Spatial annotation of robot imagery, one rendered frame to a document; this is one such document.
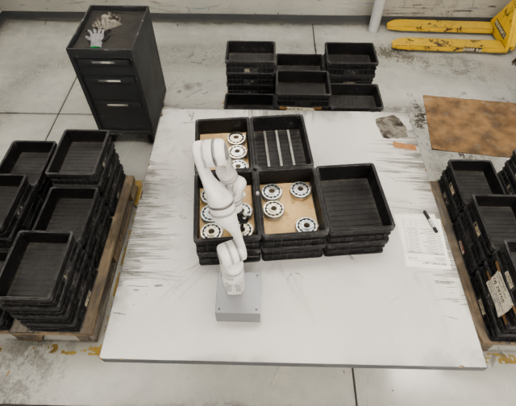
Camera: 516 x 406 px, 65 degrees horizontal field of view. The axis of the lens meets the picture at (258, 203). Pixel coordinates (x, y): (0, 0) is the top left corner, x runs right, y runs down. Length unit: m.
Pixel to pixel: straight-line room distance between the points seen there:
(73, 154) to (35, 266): 0.84
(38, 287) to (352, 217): 1.64
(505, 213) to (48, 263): 2.71
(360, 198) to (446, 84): 2.61
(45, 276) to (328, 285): 1.47
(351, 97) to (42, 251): 2.44
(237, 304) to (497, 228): 1.73
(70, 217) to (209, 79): 2.10
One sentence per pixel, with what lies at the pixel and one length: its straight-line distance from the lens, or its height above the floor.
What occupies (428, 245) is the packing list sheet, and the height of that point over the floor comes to 0.70.
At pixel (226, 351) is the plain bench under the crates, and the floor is 0.70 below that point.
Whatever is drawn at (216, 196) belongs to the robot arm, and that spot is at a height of 1.36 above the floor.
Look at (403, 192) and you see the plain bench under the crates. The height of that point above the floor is 0.70.
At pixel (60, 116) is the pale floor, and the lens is 4.14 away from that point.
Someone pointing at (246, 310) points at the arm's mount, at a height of 0.79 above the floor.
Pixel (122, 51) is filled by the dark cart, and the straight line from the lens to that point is 3.04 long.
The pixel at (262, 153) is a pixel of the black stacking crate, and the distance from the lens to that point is 2.24.
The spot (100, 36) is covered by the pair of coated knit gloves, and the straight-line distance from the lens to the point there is 3.25.
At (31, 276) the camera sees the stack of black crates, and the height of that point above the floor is 0.49.
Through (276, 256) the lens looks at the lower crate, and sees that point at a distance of 1.95.
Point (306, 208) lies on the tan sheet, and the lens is 2.00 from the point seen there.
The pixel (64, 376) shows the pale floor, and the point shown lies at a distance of 2.73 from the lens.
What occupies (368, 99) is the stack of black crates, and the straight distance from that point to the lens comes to 3.43.
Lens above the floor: 2.42
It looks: 52 degrees down
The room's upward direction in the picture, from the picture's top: straight up
